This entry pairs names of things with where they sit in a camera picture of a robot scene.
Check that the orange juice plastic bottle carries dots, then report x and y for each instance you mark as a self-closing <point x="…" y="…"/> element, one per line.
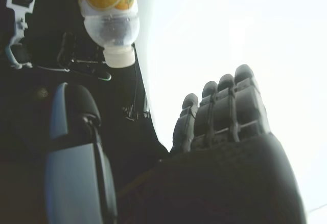
<point x="112" y="29"/>

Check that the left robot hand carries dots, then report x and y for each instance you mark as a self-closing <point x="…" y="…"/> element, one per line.
<point x="217" y="183"/>

